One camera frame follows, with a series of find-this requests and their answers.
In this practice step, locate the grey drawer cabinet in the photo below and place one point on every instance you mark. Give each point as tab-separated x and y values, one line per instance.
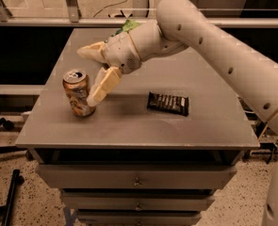
123	131

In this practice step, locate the top grey drawer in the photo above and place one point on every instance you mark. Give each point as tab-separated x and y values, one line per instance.
136	176

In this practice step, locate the orange soda can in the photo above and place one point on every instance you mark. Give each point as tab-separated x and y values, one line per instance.
76	84

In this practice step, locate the black chocolate bar wrapper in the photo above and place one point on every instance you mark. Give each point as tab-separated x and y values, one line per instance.
168	103

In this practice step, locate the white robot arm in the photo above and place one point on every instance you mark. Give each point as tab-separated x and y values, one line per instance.
179	24

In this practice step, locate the grey drawer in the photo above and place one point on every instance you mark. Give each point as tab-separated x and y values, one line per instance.
136	176
137	201
142	218

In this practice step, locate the metal railing frame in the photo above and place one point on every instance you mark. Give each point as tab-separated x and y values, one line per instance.
112	13

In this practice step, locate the green chip bag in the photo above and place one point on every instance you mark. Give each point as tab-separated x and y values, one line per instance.
126	27

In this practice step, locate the bottom grey drawer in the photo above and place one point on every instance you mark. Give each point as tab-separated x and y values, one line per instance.
142	218

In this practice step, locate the yellow metal stand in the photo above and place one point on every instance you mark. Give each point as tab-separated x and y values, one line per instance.
268	140

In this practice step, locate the middle grey drawer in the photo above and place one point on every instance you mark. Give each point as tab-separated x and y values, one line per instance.
137	201

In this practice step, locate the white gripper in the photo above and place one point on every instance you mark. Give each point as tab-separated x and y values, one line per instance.
120	52

